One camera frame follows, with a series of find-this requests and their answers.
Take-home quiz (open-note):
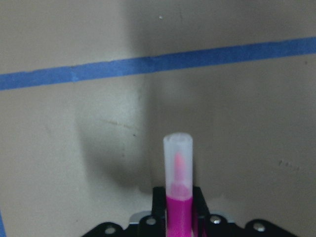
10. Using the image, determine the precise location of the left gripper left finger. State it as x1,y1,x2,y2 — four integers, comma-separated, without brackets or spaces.
151,187,166,237

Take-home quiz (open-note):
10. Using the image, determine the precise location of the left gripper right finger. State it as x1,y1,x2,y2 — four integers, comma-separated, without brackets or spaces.
192,186,209,237

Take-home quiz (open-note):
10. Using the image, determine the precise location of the pink marker pen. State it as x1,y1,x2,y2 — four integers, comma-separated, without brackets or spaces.
163,132,193,237

